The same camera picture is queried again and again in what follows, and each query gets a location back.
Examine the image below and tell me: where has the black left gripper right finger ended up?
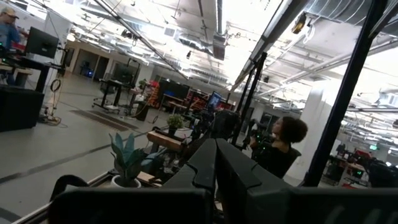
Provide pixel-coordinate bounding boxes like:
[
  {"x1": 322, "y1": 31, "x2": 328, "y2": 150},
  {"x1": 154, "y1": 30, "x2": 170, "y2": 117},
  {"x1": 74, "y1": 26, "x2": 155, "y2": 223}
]
[{"x1": 216, "y1": 139, "x2": 398, "y2": 224}]

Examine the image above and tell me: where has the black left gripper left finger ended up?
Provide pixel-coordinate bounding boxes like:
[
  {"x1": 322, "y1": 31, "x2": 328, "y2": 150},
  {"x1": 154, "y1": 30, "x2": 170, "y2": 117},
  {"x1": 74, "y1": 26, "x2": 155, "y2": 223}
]
[{"x1": 47, "y1": 138, "x2": 218, "y2": 224}]

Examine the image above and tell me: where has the snake plant in white pot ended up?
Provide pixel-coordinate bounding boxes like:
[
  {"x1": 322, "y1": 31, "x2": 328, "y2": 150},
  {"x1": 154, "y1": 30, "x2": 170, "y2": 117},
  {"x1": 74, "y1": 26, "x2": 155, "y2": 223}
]
[{"x1": 108, "y1": 132, "x2": 169, "y2": 189}]

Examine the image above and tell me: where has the person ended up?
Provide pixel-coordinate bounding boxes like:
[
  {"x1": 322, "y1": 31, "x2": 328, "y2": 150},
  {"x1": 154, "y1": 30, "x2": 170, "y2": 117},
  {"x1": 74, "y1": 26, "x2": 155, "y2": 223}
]
[
  {"x1": 248, "y1": 116, "x2": 308, "y2": 180},
  {"x1": 0, "y1": 6, "x2": 29, "y2": 86}
]

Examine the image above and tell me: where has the wooden desk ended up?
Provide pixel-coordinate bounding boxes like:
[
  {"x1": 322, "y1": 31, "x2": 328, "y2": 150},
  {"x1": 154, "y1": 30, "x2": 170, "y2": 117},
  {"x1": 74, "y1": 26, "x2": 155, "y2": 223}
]
[{"x1": 146, "y1": 129, "x2": 187, "y2": 153}]

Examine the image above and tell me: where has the small green potted plant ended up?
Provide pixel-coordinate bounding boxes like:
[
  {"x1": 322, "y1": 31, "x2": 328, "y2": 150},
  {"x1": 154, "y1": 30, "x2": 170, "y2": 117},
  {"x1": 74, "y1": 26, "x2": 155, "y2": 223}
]
[{"x1": 167, "y1": 113, "x2": 185, "y2": 136}]

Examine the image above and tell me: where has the black background robot station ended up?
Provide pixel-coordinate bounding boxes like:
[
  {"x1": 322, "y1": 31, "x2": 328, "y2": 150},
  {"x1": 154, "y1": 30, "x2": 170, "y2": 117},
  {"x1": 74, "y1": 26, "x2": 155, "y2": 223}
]
[{"x1": 366, "y1": 158, "x2": 398, "y2": 189}]

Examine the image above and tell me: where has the black rolling cart desk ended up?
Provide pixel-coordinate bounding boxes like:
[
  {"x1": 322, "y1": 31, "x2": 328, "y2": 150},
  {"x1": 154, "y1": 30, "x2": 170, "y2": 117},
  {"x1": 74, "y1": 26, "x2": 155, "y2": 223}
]
[{"x1": 93, "y1": 58, "x2": 137, "y2": 113}]

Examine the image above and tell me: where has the blue lit monitor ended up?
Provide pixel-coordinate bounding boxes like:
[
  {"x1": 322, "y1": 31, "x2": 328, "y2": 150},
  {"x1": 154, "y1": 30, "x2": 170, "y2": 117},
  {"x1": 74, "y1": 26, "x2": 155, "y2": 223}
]
[{"x1": 206, "y1": 91, "x2": 223, "y2": 110}]

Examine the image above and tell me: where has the black cabinet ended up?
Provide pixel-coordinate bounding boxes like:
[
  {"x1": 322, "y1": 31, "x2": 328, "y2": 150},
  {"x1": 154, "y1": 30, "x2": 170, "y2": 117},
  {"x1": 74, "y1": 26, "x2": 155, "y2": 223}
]
[{"x1": 0, "y1": 84, "x2": 45, "y2": 133}]

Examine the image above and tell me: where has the black standing desk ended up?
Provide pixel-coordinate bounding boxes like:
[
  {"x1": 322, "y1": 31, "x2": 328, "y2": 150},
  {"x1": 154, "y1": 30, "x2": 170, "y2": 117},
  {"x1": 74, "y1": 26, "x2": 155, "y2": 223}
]
[{"x1": 0, "y1": 55, "x2": 63, "y2": 94}]

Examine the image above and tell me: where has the black computer monitor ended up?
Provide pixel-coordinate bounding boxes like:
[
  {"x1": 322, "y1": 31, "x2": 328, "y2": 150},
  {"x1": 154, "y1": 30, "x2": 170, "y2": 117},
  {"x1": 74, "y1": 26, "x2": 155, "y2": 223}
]
[{"x1": 24, "y1": 26, "x2": 60, "y2": 59}]

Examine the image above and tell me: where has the black arch handle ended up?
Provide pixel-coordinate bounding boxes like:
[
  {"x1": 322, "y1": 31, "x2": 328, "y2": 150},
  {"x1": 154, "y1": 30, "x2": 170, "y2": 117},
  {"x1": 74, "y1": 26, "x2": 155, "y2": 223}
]
[{"x1": 49, "y1": 174, "x2": 90, "y2": 202}]

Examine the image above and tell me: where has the thin black rig frame post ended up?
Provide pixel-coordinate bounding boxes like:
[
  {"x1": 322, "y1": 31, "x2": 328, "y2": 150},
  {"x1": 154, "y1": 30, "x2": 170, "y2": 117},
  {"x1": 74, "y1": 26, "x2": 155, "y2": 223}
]
[{"x1": 231, "y1": 52, "x2": 268, "y2": 147}]

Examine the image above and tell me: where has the thick black rig frame post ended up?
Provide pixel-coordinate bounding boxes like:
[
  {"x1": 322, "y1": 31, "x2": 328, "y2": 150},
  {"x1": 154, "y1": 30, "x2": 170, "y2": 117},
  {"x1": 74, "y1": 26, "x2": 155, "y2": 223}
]
[{"x1": 303, "y1": 0, "x2": 389, "y2": 187}]

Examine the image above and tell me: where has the hanging ceiling duct unit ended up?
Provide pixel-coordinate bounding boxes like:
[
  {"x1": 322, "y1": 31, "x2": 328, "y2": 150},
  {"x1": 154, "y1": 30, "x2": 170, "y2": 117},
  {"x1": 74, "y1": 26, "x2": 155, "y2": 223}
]
[{"x1": 213, "y1": 34, "x2": 226, "y2": 62}]

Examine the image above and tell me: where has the black overhead rig frame beam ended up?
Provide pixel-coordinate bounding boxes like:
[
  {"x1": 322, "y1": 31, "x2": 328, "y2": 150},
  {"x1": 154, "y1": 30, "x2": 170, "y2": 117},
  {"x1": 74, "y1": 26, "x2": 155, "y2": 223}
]
[{"x1": 229, "y1": 0, "x2": 312, "y2": 93}]

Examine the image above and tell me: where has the overhead mounted camera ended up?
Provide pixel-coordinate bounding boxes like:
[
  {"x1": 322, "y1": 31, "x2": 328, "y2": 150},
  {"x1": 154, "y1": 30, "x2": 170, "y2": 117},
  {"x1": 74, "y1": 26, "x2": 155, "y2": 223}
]
[{"x1": 291, "y1": 12, "x2": 308, "y2": 35}]

